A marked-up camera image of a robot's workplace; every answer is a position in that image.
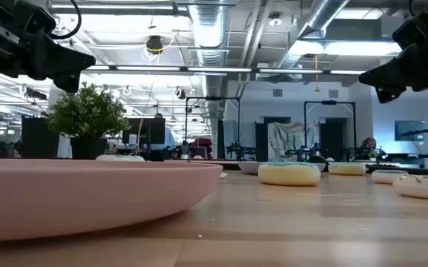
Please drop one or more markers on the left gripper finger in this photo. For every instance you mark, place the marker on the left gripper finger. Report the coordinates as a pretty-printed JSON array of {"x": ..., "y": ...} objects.
[
  {"x": 67, "y": 83},
  {"x": 61, "y": 59}
]

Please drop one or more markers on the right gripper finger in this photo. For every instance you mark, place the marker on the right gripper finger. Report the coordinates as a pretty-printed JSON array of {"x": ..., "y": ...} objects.
[
  {"x": 385, "y": 95},
  {"x": 399, "y": 74}
]

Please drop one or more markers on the white and green iced donut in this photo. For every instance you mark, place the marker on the white and green iced donut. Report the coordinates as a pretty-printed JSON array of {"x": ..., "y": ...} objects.
[{"x": 388, "y": 177}]

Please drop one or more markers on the white iced striped donut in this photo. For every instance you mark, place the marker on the white iced striped donut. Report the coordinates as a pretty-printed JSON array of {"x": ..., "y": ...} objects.
[{"x": 120, "y": 158}]

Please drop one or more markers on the blue iced donut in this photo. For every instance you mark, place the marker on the blue iced donut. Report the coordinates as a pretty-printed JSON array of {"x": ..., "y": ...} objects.
[{"x": 289, "y": 176}]

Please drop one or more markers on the black background robot arm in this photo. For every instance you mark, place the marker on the black background robot arm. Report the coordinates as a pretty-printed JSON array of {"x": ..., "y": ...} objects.
[{"x": 237, "y": 150}]

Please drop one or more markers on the green potted plant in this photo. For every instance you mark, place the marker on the green potted plant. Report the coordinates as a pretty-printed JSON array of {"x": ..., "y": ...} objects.
[{"x": 87, "y": 115}]

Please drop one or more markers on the bright ceiling light panel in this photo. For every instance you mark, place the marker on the bright ceiling light panel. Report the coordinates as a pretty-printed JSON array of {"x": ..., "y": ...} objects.
[{"x": 347, "y": 48}]

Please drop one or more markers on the dark cabinet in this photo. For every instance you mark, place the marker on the dark cabinet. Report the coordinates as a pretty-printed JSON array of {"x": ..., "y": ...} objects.
[{"x": 39, "y": 137}]

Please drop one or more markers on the yellow hanging pendant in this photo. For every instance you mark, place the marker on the yellow hanging pendant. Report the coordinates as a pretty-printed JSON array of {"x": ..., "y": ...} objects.
[{"x": 316, "y": 89}]

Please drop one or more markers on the black desk monitor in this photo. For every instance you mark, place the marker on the black desk monitor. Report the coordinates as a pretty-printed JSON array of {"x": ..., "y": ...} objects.
[{"x": 150, "y": 130}]

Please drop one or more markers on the small sprinkled white donut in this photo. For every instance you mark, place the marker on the small sprinkled white donut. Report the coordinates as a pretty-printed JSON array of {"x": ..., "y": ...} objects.
[{"x": 425, "y": 189}]

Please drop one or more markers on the pink round plate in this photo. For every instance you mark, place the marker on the pink round plate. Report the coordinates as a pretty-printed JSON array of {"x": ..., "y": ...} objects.
[{"x": 87, "y": 196}]

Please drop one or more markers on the round ceiling sensor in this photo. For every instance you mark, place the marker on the round ceiling sensor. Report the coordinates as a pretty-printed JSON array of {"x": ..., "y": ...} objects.
[{"x": 274, "y": 19}]

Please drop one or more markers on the red bag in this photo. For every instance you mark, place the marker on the red bag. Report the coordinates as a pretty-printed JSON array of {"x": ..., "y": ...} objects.
[{"x": 202, "y": 144}]

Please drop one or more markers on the long overhead light bar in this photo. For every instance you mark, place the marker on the long overhead light bar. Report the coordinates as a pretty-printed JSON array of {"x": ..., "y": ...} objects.
[{"x": 217, "y": 69}]

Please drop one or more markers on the purple round plate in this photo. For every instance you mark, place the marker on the purple round plate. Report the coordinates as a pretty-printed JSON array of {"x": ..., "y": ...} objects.
[{"x": 249, "y": 167}]

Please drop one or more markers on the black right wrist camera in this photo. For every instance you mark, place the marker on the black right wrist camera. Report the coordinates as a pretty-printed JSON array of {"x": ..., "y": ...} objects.
[{"x": 410, "y": 31}]

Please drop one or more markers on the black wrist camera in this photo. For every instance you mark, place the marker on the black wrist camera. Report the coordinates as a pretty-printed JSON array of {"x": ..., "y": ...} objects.
[
  {"x": 410, "y": 31},
  {"x": 39, "y": 18}
]

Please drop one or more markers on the wall-mounted screen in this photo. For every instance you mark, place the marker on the wall-mounted screen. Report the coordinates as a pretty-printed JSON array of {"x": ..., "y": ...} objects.
[{"x": 408, "y": 128}]

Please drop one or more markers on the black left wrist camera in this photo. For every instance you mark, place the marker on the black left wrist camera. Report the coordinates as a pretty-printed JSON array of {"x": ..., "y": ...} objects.
[{"x": 39, "y": 18}]

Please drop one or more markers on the black gantry frame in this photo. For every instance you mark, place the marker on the black gantry frame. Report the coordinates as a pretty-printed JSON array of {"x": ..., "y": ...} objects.
[
  {"x": 213, "y": 98},
  {"x": 328, "y": 102}
]

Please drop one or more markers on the slanted silver ceiling duct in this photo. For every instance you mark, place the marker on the slanted silver ceiling duct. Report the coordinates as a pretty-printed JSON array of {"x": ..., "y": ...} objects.
[{"x": 321, "y": 15}]

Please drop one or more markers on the round silver ceiling duct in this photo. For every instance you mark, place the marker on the round silver ceiling duct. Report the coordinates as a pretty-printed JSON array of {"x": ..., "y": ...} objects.
[{"x": 209, "y": 26}]

